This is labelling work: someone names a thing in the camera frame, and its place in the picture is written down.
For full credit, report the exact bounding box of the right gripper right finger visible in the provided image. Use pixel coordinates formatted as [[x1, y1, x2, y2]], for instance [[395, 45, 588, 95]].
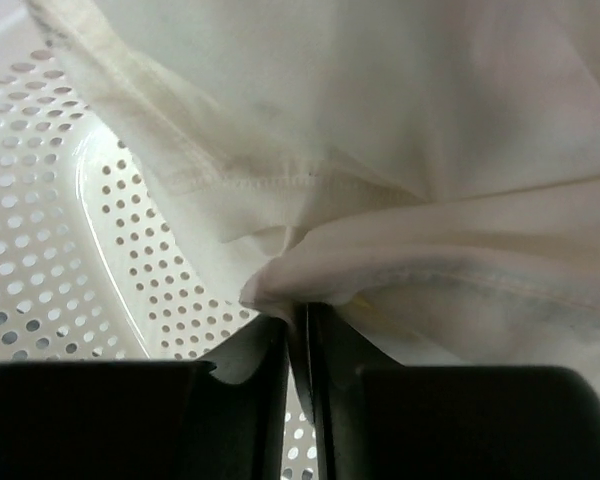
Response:
[[304, 304, 600, 479]]

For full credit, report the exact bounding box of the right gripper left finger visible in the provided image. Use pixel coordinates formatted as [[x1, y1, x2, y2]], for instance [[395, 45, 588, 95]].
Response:
[[0, 316, 288, 479]]

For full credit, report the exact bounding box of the white t shirt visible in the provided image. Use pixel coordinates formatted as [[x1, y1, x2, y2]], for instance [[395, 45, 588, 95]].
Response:
[[28, 1, 600, 375]]

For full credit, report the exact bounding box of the white perforated plastic basket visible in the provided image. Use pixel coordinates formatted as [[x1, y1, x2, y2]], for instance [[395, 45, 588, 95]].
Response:
[[0, 0, 321, 480]]

